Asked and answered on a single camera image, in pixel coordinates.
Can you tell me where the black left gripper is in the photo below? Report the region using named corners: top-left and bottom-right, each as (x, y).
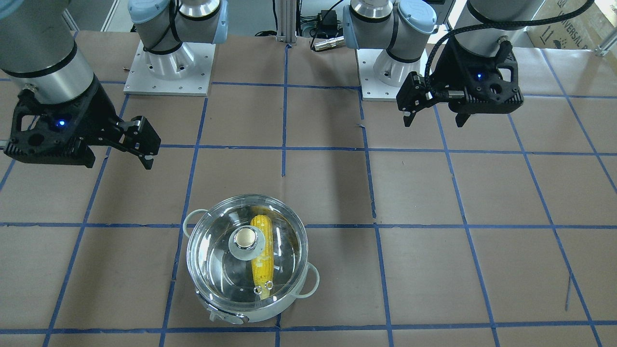
top-left (396, 72), bottom-right (473, 128)

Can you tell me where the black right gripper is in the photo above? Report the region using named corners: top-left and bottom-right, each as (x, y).
top-left (82, 116), bottom-right (161, 170)

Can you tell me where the glass pot lid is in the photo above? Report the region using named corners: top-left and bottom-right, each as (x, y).
top-left (186, 194), bottom-right (309, 305)

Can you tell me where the yellow corn cob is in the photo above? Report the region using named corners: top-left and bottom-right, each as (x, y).
top-left (251, 214), bottom-right (275, 297)

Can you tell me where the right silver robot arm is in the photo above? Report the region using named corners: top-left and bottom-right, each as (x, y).
top-left (0, 0), bottom-right (228, 170)

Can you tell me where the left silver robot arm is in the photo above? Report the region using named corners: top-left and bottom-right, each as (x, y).
top-left (342, 0), bottom-right (543, 127)

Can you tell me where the pale green steel pot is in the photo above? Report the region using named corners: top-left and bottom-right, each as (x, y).
top-left (182, 194), bottom-right (321, 324)

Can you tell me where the brown paper table cover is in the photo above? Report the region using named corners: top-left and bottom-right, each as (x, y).
top-left (0, 31), bottom-right (617, 347)

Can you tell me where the cardboard box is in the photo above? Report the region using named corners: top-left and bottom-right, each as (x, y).
top-left (526, 0), bottom-right (616, 49)

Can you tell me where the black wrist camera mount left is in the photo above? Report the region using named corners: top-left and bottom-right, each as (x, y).
top-left (430, 39), bottom-right (524, 114)

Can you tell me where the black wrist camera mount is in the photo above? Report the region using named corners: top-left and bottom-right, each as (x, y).
top-left (430, 39), bottom-right (524, 114)
top-left (3, 77), bottom-right (120, 168)

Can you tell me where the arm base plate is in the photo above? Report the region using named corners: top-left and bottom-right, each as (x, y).
top-left (356, 49), bottom-right (428, 102)
top-left (123, 42), bottom-right (216, 97)

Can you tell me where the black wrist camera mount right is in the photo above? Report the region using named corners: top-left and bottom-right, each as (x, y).
top-left (3, 77), bottom-right (120, 168)

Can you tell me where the aluminium frame post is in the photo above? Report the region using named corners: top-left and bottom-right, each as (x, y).
top-left (275, 0), bottom-right (299, 46)

